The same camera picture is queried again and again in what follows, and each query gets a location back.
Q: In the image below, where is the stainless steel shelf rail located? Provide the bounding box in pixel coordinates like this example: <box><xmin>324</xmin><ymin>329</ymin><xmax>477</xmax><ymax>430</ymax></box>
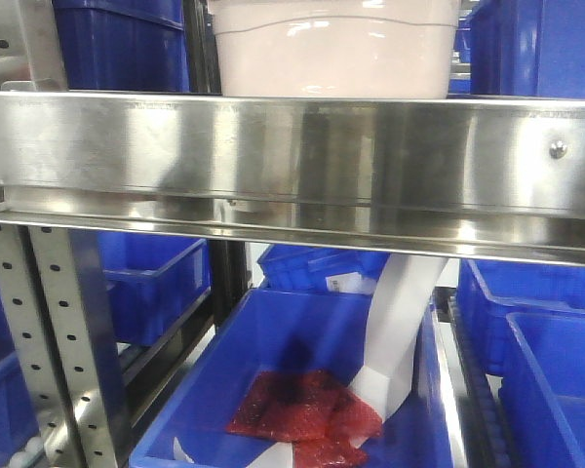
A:
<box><xmin>0</xmin><ymin>92</ymin><xmax>585</xmax><ymax>265</ymax></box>

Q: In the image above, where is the white lidded plastic bin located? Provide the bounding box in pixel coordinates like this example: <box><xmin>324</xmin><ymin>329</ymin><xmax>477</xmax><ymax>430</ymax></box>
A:
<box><xmin>208</xmin><ymin>1</ymin><xmax>461</xmax><ymax>99</ymax></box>

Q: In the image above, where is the blue bin upper right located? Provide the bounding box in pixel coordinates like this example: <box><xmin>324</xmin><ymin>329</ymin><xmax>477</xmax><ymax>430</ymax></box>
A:
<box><xmin>469</xmin><ymin>0</ymin><xmax>585</xmax><ymax>99</ymax></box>

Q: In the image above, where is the blue bin upper left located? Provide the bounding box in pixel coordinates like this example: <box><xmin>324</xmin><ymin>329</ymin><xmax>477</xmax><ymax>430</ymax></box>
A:
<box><xmin>53</xmin><ymin>0</ymin><xmax>190</xmax><ymax>93</ymax></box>

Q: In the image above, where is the blue bin behind post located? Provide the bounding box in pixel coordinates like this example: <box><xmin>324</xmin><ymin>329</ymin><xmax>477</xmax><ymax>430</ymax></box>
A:
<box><xmin>97</xmin><ymin>231</ymin><xmax>211</xmax><ymax>346</ymax></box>

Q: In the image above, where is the blue bin right rear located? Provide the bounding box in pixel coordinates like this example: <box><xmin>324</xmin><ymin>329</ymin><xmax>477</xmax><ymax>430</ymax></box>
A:
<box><xmin>456</xmin><ymin>259</ymin><xmax>585</xmax><ymax>376</ymax></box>

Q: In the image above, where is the blue bin right front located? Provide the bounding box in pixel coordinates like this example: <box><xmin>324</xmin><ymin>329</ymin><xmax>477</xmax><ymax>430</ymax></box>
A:
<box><xmin>500</xmin><ymin>313</ymin><xmax>585</xmax><ymax>467</ymax></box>

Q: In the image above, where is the perforated steel shelf post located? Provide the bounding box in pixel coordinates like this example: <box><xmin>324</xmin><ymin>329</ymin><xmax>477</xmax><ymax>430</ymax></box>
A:
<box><xmin>0</xmin><ymin>221</ymin><xmax>132</xmax><ymax>467</ymax></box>

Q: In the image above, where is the red plastic bag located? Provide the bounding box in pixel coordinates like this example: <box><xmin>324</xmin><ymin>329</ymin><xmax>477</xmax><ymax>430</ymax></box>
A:
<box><xmin>226</xmin><ymin>370</ymin><xmax>383</xmax><ymax>467</ymax></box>

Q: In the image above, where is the blue bin rear centre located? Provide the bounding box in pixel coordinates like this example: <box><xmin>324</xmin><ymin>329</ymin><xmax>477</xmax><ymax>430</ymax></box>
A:
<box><xmin>257</xmin><ymin>244</ymin><xmax>390</xmax><ymax>295</ymax></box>

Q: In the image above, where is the blue bin with red bag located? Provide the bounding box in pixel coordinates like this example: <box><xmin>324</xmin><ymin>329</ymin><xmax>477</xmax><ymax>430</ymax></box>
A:
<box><xmin>129</xmin><ymin>289</ymin><xmax>453</xmax><ymax>467</ymax></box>

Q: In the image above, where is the white curved paper strip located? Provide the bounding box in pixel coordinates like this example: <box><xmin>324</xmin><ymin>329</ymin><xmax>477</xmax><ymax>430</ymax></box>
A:
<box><xmin>349</xmin><ymin>253</ymin><xmax>448</xmax><ymax>421</ymax></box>

